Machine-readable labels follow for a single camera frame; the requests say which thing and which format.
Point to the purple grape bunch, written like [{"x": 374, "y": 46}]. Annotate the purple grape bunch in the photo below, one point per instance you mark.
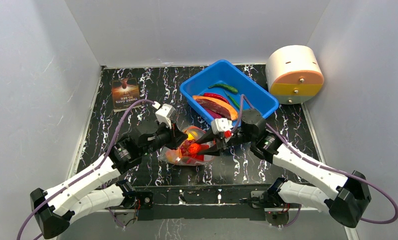
[{"x": 184, "y": 147}]

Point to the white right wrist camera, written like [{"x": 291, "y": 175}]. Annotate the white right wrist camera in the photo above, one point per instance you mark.
[{"x": 222, "y": 127}]

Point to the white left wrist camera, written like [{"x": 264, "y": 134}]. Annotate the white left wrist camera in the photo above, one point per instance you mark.
[{"x": 164, "y": 115}]

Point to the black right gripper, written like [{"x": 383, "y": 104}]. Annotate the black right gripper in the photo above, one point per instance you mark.
[{"x": 221, "y": 141}]

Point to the dark paperback book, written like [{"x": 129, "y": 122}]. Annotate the dark paperback book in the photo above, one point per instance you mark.
[{"x": 124, "y": 91}]

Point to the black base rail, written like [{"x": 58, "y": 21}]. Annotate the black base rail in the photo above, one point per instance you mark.
[{"x": 223, "y": 201}]

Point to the blue plastic bin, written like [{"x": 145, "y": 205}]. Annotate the blue plastic bin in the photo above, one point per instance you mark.
[{"x": 223, "y": 72}]

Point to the yellow mango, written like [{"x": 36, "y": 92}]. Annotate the yellow mango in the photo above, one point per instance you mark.
[{"x": 193, "y": 134}]

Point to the round white orange drawer box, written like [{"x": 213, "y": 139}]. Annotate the round white orange drawer box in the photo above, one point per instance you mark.
[{"x": 293, "y": 74}]

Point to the small orange chili pepper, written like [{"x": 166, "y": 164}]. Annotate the small orange chili pepper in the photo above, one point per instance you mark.
[{"x": 194, "y": 149}]

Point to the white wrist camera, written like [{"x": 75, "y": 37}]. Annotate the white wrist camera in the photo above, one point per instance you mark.
[
  {"x": 222, "y": 127},
  {"x": 164, "y": 115}
]

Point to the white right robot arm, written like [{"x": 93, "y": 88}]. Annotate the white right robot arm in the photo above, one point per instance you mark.
[{"x": 345, "y": 196}]

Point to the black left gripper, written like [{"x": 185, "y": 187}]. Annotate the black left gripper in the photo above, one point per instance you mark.
[{"x": 176, "y": 136}]

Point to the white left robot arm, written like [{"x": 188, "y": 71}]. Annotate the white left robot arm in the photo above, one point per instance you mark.
[{"x": 56, "y": 208}]

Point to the thin green chili pepper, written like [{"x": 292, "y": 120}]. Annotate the thin green chili pepper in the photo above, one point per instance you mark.
[{"x": 235, "y": 103}]

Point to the clear zip bag orange seal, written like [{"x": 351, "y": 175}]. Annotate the clear zip bag orange seal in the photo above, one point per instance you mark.
[{"x": 208, "y": 158}]

